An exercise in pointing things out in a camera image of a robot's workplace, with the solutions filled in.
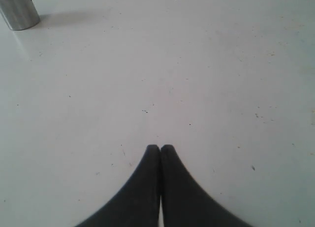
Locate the stainless steel cup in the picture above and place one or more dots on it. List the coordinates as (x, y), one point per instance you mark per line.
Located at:
(19, 14)

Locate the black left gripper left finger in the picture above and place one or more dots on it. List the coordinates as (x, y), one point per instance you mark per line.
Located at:
(137, 203)

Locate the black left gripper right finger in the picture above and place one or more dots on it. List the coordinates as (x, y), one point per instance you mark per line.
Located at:
(184, 202)

